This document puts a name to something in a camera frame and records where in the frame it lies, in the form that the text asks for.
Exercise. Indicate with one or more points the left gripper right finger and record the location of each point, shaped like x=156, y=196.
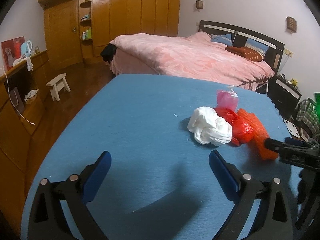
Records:
x=273, y=218

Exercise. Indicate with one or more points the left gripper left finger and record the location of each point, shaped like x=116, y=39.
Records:
x=47, y=219

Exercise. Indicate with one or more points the orange foam net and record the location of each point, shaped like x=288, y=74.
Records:
x=260, y=134

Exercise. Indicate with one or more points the white bathroom scale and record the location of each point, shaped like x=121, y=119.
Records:
x=292, y=129

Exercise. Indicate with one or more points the plaid cloth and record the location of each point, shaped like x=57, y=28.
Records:
x=308, y=116

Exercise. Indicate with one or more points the red plastic bag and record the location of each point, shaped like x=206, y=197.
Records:
x=242, y=132

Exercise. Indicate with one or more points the black nightstand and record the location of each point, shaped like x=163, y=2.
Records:
x=284, y=96

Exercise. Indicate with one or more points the pink plastic bag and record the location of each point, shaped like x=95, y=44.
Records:
x=227, y=98

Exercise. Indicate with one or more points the black bed headboard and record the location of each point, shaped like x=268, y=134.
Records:
x=240, y=35

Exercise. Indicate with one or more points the brown dotted pillow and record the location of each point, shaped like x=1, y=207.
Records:
x=246, y=53

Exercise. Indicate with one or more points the blue table cloth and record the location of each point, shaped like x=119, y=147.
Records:
x=160, y=184

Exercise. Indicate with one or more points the blue pillow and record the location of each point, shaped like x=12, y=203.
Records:
x=223, y=39

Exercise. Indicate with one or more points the wooden sideboard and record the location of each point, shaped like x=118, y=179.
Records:
x=23, y=93

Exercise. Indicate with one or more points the pink bed blanket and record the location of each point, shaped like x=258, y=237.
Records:
x=195, y=57

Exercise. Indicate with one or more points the white wooden stool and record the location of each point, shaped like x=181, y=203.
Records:
x=56, y=84

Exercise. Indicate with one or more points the red picture box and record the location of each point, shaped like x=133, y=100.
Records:
x=11, y=50

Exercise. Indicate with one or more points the wooden wardrobe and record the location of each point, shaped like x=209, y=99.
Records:
x=78, y=30

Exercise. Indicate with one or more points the wall lamp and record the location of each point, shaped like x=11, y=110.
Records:
x=199, y=4

